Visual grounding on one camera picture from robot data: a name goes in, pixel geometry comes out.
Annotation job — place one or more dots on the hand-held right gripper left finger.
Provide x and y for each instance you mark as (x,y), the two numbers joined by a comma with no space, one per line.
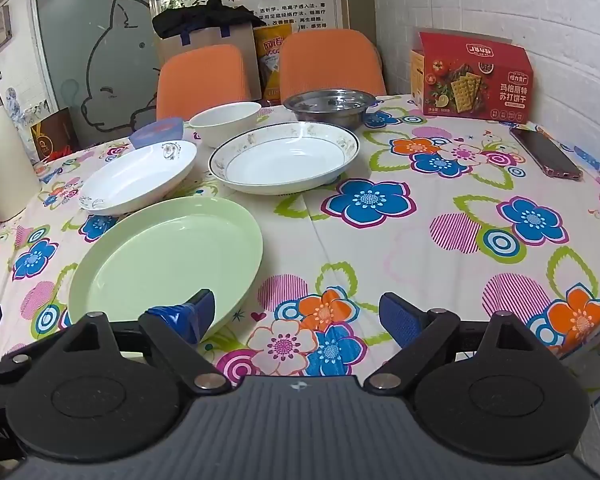
(180,317)

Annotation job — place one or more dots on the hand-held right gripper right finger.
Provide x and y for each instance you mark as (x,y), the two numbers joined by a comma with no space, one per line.
(400,317)

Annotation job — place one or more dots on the light green plate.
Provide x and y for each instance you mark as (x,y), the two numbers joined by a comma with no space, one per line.
(165,260)

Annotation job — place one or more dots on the white plate with grey flowers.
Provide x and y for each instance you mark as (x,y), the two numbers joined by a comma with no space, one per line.
(135,177)

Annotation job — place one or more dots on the translucent blue plastic bowl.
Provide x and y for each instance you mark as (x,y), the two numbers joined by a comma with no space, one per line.
(157,132)

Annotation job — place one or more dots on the white bowl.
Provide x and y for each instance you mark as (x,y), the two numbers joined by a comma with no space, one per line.
(225,125)

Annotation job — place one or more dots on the stainless steel bowl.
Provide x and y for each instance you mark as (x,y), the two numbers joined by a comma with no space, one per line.
(330,105)

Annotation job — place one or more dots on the floral tablecloth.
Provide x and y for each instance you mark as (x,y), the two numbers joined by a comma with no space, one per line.
(430,240)

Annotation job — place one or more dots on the red orange bundle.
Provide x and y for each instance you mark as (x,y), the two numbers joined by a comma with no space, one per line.
(60,154)

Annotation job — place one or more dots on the dark brown gift bag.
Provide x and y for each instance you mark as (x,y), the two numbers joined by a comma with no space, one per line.
(52,132)

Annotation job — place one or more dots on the smartphone in pink case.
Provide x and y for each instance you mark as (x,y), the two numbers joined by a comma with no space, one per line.
(545,152)

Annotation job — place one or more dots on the orange chair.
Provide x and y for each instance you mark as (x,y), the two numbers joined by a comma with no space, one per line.
(330,60)
(205,80)

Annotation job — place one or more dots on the cat outline glass sticker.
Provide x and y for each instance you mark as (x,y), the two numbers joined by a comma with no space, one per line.
(105,85)

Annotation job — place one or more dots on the red cracker box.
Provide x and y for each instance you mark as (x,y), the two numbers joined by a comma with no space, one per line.
(475,80)

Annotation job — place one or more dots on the yellow snack packet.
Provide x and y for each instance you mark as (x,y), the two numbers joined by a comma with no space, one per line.
(270,60)

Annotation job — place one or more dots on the cardboard box with black cloth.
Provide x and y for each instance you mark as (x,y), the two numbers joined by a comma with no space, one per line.
(240,40)

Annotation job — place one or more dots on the black cloth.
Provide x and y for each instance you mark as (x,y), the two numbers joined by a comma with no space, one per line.
(205,17)

